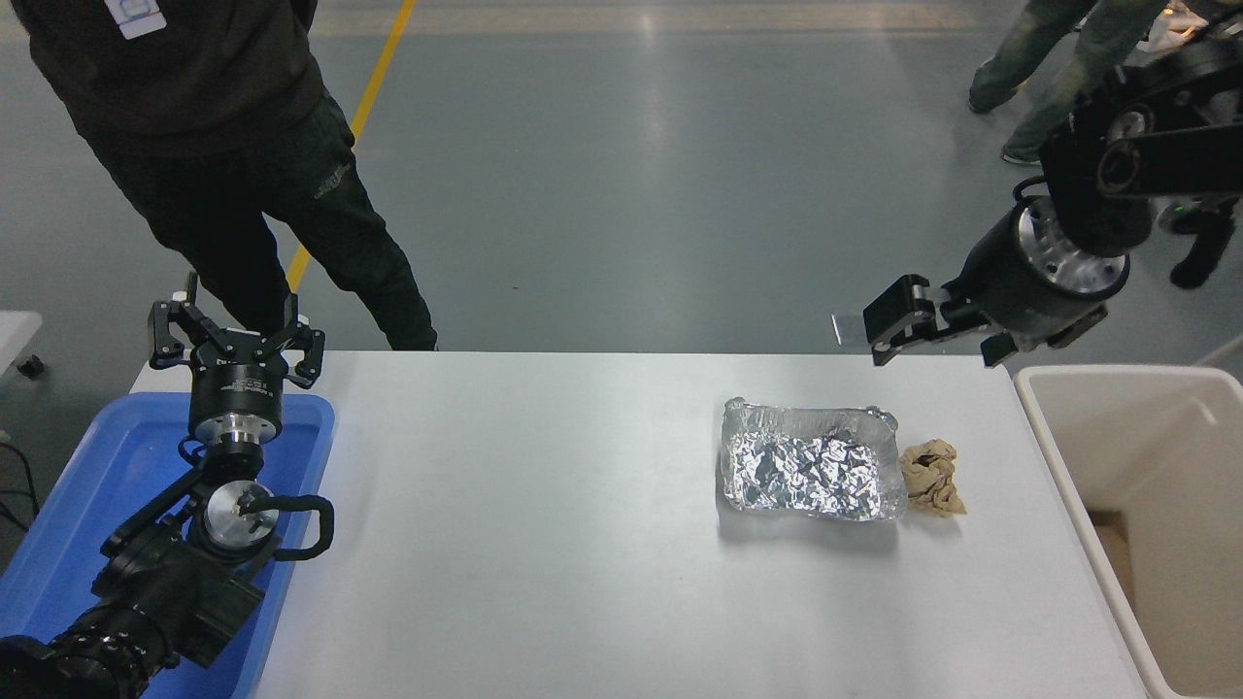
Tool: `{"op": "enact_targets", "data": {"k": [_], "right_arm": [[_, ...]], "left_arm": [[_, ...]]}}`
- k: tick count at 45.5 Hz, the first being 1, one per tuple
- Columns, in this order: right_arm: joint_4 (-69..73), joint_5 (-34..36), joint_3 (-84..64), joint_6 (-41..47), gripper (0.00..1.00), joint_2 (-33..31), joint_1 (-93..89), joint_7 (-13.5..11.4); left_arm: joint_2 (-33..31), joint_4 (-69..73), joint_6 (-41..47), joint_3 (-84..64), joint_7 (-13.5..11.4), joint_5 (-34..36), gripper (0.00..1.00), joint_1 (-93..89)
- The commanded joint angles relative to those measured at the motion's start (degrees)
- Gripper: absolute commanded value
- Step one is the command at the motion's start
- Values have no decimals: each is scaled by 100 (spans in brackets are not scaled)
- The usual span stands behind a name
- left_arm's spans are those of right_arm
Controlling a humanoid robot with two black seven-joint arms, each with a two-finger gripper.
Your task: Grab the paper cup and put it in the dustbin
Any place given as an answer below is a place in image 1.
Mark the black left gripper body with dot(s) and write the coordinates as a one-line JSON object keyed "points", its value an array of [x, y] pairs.
{"points": [[236, 383]]}

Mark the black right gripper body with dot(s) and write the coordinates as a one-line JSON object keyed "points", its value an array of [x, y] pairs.
{"points": [[1010, 286]]}

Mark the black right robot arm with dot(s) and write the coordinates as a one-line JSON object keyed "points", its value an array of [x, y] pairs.
{"points": [[1165, 146]]}

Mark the metal floor plate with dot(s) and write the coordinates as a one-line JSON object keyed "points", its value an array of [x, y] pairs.
{"points": [[847, 328]]}

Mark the crumpled tan paper ball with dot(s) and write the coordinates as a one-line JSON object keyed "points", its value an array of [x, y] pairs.
{"points": [[930, 476]]}

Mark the large pale bin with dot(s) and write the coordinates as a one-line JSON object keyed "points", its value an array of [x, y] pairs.
{"points": [[1117, 437]]}

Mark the blue plastic tray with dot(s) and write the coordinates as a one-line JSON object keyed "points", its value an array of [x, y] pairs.
{"points": [[87, 466]]}

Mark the black caster wheel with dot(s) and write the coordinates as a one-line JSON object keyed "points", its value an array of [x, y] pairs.
{"points": [[31, 368]]}

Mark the person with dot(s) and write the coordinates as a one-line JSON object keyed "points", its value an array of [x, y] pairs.
{"points": [[1020, 58], [194, 146]]}

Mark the silver foil tray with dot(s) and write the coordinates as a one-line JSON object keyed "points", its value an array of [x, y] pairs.
{"points": [[811, 466]]}

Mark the white furniture leg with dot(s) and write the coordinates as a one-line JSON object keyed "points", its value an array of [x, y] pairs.
{"points": [[1226, 348]]}

